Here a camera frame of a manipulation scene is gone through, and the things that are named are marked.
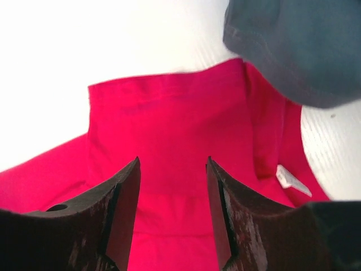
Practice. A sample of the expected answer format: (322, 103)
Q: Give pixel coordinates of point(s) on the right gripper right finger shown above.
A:
(252, 232)

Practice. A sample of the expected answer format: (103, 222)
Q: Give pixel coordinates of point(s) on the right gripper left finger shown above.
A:
(92, 231)

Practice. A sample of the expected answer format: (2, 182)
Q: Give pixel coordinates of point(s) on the magenta t shirt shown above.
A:
(173, 123)

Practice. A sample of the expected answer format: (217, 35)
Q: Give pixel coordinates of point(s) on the grey crumpled t shirt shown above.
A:
(309, 51)

